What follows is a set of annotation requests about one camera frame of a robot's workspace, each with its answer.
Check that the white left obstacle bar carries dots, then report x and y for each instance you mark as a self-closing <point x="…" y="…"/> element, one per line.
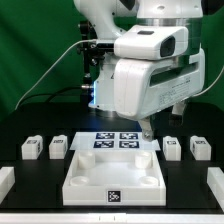
<point x="7" y="180"/>

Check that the white sheet with markers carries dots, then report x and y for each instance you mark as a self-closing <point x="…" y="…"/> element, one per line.
<point x="112" y="140"/>

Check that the white front table strip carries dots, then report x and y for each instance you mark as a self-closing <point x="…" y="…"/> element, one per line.
<point x="14" y="218"/>

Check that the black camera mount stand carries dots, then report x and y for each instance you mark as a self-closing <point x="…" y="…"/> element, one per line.
<point x="93" y="53"/>

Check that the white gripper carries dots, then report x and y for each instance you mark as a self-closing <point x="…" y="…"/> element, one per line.
<point x="142" y="88"/>

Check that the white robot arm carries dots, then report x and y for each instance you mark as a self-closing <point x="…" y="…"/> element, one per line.
<point x="113" y="18"/>

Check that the white right obstacle bar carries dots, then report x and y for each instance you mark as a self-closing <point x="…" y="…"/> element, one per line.
<point x="215" y="180"/>

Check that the white obstacle bar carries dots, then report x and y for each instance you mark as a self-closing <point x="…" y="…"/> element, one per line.
<point x="215" y="180"/>
<point x="7" y="180"/>

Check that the white square tabletop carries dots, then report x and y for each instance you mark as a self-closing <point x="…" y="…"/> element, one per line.
<point x="114" y="178"/>

